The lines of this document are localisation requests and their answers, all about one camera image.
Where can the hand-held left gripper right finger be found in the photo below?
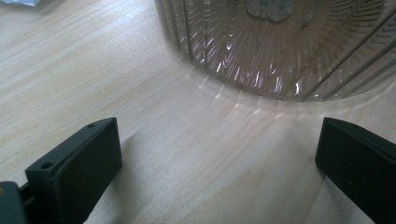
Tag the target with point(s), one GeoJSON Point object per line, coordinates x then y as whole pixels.
{"type": "Point", "coordinates": [361, 168]}

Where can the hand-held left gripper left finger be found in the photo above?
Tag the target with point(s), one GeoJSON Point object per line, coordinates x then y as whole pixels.
{"type": "Point", "coordinates": [77, 174]}

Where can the clear plastic bag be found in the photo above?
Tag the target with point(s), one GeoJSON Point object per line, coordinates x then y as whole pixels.
{"type": "Point", "coordinates": [18, 2]}

